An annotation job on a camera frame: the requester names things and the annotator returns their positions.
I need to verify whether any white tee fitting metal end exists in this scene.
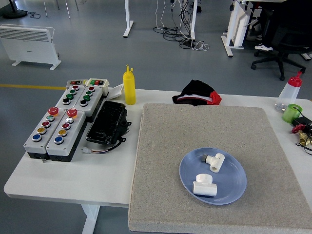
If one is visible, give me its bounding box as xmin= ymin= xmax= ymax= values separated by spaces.
xmin=201 ymin=153 xmax=226 ymax=174

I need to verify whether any plain white tee pipe fitting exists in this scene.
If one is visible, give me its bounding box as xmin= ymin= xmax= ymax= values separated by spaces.
xmin=192 ymin=173 xmax=218 ymax=196

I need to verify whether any blue plastic plate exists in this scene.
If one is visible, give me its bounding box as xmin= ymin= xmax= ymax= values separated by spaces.
xmin=179 ymin=147 xmax=248 ymax=206

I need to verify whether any yellow squeeze bottle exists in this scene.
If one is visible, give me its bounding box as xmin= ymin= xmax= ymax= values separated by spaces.
xmin=122 ymin=64 xmax=137 ymax=106

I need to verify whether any grey-brown mat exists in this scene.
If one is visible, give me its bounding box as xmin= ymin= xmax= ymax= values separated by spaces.
xmin=128 ymin=102 xmax=312 ymax=233

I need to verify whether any white plastic part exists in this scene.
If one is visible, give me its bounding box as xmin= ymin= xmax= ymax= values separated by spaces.
xmin=108 ymin=83 xmax=125 ymax=100

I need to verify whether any black red white cloth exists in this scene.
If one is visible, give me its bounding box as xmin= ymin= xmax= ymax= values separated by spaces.
xmin=172 ymin=79 xmax=222 ymax=107

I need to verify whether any black plastic housing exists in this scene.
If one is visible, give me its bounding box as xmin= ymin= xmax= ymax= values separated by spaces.
xmin=85 ymin=100 xmax=133 ymax=145

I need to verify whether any grey four-button control box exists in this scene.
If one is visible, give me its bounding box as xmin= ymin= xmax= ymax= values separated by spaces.
xmin=73 ymin=85 xmax=104 ymax=117
xmin=55 ymin=84 xmax=87 ymax=110

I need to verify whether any grey button box emergency stop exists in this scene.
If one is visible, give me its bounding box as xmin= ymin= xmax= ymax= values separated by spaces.
xmin=23 ymin=106 xmax=67 ymax=160
xmin=45 ymin=108 xmax=87 ymax=163

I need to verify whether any white desk leg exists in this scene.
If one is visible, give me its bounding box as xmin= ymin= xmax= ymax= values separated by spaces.
xmin=188 ymin=0 xmax=198 ymax=40
xmin=122 ymin=0 xmax=135 ymax=38

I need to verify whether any white table leg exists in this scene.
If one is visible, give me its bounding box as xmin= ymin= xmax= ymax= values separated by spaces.
xmin=81 ymin=204 xmax=101 ymax=234

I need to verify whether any clear squeeze bottle red cap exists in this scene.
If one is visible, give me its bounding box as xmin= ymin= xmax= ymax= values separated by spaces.
xmin=274 ymin=71 xmax=304 ymax=113

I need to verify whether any green translucent cup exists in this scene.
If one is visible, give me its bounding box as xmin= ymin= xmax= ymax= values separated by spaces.
xmin=282 ymin=103 xmax=303 ymax=123

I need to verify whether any person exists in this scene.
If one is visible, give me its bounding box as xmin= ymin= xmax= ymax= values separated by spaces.
xmin=254 ymin=0 xmax=312 ymax=52

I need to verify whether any black power adapter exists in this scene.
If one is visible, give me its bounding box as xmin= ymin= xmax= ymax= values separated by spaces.
xmin=293 ymin=116 xmax=312 ymax=128

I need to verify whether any white panel heater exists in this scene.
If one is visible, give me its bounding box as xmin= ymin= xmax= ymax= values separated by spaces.
xmin=0 ymin=23 xmax=62 ymax=71

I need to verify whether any black office chair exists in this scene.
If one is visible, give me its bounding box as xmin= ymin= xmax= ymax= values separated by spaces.
xmin=251 ymin=9 xmax=312 ymax=81

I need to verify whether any black round stand base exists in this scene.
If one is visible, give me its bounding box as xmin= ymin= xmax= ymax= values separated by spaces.
xmin=2 ymin=0 xmax=28 ymax=19

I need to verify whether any wire harness white connector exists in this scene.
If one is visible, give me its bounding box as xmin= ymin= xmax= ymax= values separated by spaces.
xmin=82 ymin=137 xmax=126 ymax=155

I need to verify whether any cream switch box green red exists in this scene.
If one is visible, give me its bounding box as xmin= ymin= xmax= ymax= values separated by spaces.
xmin=85 ymin=78 xmax=111 ymax=96

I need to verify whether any black floor cable bundle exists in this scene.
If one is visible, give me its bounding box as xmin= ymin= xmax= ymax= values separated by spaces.
xmin=153 ymin=0 xmax=198 ymax=49

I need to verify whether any small grey switch box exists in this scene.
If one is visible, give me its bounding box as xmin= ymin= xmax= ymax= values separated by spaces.
xmin=66 ymin=79 xmax=85 ymax=88

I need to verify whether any white desk frame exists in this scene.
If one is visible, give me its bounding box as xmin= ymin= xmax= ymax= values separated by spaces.
xmin=221 ymin=0 xmax=287 ymax=58

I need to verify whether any brass valve red handle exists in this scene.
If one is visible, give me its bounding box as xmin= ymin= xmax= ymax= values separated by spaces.
xmin=291 ymin=123 xmax=312 ymax=146

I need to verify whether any thin black cable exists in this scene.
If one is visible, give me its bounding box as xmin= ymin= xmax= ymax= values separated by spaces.
xmin=295 ymin=107 xmax=312 ymax=156

